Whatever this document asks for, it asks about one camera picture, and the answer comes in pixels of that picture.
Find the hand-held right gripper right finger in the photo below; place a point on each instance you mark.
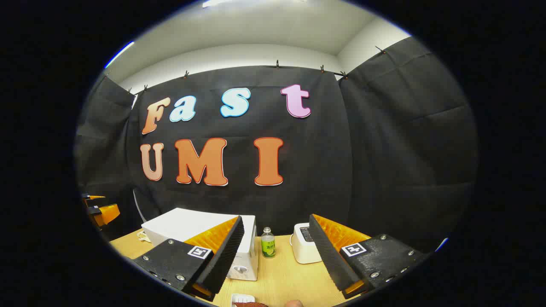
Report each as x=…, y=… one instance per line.
x=328, y=256

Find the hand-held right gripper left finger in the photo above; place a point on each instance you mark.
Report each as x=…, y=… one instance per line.
x=226, y=256

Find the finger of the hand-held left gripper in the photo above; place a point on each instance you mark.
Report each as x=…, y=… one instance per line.
x=108, y=213
x=96, y=197

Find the white microwave oven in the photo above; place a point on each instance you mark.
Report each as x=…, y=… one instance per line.
x=187, y=221

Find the dark red meat slab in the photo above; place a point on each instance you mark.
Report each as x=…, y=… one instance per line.
x=251, y=305

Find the white toaster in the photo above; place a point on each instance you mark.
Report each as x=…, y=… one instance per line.
x=303, y=251

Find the white curved tube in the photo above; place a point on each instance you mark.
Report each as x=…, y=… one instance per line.
x=135, y=204

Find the white sectioned sauce dish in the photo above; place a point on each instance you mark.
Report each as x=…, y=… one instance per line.
x=144, y=237

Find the green label drink bottle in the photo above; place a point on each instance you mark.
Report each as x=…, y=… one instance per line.
x=268, y=245

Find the white ribbed plate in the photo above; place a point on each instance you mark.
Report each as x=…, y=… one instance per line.
x=243, y=297

